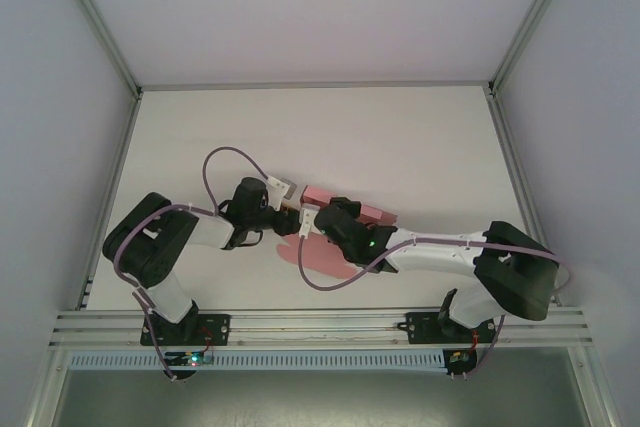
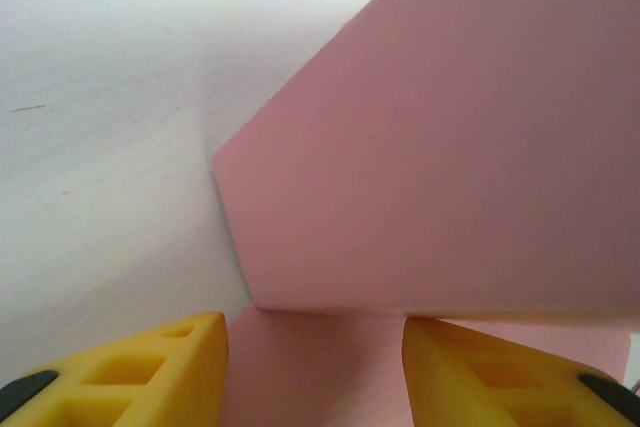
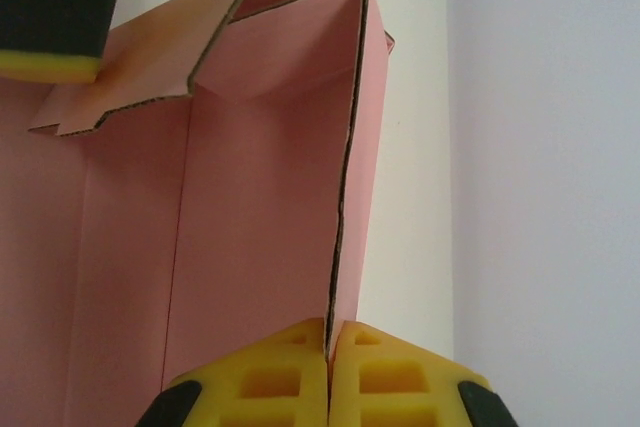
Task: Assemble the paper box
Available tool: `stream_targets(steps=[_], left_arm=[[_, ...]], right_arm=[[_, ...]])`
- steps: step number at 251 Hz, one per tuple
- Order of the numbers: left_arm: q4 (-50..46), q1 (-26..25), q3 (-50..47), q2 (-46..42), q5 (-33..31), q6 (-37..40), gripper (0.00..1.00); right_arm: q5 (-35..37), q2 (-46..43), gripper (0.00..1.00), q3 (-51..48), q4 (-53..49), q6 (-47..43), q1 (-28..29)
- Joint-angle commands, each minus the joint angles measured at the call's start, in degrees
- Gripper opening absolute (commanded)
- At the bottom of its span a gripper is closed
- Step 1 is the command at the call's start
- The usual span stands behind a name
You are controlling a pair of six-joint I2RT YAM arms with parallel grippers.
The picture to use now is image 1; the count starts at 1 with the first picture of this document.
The pink paper box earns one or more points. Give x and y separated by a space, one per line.
320 257

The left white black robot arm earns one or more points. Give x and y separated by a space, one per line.
210 231

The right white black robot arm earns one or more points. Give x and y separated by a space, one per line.
435 249

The small circuit board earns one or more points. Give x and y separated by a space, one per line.
458 358

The circuit board with green light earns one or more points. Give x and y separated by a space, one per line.
192 358

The aluminium mounting rail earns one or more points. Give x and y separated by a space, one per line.
320 329

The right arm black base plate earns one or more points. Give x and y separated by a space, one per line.
420 327

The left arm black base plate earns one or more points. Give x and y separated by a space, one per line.
217 329

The aluminium table side rail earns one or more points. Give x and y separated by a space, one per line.
107 197
522 197

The aluminium frame post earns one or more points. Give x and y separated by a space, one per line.
95 19
535 19

